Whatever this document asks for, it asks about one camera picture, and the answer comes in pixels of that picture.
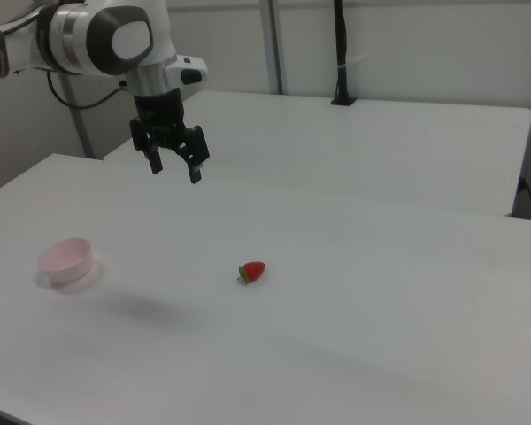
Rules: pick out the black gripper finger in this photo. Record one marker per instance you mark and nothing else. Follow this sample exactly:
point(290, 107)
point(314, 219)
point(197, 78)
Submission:
point(199, 148)
point(155, 163)

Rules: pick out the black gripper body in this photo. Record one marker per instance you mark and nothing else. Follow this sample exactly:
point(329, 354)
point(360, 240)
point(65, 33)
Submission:
point(159, 110)

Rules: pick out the red toy strawberry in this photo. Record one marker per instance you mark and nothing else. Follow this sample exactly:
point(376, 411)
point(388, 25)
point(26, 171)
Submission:
point(253, 270)

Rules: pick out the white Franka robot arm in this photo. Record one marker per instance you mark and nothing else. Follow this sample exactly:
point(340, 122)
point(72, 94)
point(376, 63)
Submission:
point(71, 35)

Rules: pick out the pink plastic bowl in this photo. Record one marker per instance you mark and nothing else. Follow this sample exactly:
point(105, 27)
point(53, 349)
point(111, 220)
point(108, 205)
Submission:
point(66, 265)

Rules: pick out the white side table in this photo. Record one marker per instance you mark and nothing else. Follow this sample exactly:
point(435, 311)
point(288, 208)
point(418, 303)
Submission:
point(336, 146)

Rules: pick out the grey metal frame post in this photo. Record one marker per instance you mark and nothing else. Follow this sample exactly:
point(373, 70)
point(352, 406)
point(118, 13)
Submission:
point(276, 44)

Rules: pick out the black camera pole with clamp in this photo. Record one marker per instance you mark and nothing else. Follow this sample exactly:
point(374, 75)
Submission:
point(340, 44)

